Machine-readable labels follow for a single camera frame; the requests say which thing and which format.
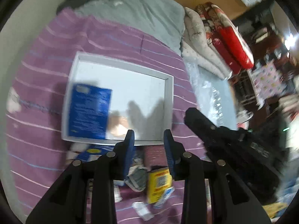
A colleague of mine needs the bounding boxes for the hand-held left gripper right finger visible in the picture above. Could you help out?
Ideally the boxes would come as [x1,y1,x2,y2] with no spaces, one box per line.
[163,129,272,224]

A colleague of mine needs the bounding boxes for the light blue printed packet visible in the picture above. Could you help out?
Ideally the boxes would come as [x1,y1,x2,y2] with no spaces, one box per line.
[67,143,115,164]

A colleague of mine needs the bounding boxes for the small white tube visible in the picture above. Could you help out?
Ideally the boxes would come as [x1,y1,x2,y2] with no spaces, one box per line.
[113,184,123,203]

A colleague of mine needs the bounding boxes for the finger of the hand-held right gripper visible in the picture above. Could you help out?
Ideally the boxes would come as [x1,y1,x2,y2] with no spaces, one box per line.
[184,107,225,152]

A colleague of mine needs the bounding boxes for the white shallow cardboard box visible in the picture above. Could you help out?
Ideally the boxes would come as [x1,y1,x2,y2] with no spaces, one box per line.
[61,51,174,146]

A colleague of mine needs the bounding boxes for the beige plaid pouch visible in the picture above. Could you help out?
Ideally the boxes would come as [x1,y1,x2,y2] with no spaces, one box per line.
[108,111,130,137]

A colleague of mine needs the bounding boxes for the yellow box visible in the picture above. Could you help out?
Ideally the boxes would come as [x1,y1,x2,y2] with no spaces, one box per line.
[147,166,173,204]

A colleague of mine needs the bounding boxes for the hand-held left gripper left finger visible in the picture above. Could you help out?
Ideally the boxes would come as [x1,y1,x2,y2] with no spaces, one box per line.
[25,129,135,224]

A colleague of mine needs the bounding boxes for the purple striped blanket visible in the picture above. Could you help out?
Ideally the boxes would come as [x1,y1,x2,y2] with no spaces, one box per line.
[5,7,211,224]

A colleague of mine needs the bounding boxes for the dark wooden cabinet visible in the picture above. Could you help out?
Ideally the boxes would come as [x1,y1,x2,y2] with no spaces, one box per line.
[231,0,299,126]

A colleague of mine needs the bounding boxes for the red folded quilt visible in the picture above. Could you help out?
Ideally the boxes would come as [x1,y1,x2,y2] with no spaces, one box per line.
[195,2,255,73]

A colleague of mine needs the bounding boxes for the white dotted folded quilt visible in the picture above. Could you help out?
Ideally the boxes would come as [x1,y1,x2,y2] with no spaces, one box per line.
[181,7,234,80]

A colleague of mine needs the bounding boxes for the green plaid pouch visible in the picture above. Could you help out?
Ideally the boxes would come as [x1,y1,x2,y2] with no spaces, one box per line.
[125,159,149,192]

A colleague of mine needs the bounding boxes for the dark blue printed booklet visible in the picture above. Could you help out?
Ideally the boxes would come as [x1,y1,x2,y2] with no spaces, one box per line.
[68,83,113,140]

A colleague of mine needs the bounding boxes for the pink patterned cloth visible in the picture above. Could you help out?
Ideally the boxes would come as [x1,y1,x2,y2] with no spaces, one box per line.
[253,63,289,98]

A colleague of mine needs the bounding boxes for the grey blanket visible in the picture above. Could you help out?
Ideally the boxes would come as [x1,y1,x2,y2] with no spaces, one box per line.
[77,0,186,56]

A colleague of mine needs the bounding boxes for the white paper packet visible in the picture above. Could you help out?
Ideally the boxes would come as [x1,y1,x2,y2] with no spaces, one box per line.
[132,202,152,221]

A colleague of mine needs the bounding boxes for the clear plastic sheet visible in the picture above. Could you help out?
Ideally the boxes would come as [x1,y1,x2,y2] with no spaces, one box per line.
[184,61,239,131]

